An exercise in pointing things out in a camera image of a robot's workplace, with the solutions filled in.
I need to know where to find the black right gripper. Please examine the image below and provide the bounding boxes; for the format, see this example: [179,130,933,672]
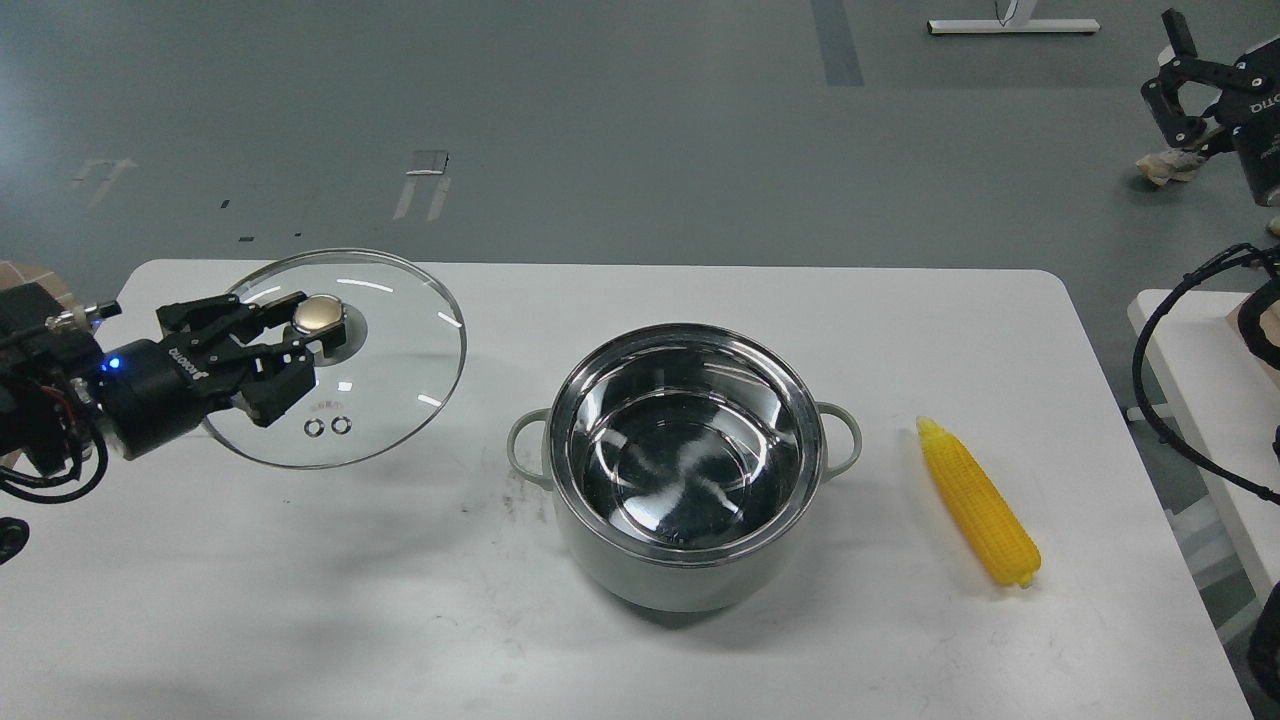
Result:
[1140,9,1279,208]

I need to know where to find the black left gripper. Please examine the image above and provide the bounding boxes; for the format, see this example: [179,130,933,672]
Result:
[99,291,316,460]

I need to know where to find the glass pot lid gold knob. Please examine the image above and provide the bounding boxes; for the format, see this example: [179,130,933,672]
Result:
[204,249,467,469]

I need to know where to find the yellow corn cob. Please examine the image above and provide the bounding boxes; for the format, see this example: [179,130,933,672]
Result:
[916,416,1042,588]

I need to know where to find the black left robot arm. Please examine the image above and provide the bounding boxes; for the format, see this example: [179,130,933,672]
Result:
[1,282,347,505]

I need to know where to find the grey-green steel cooking pot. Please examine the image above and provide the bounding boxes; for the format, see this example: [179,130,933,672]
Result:
[506,323,864,612]

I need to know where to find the person legs with sneakers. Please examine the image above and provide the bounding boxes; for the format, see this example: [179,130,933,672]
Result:
[1135,142,1279,240]

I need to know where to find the white table leg base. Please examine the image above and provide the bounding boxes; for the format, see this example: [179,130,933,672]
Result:
[925,1,1101,36]

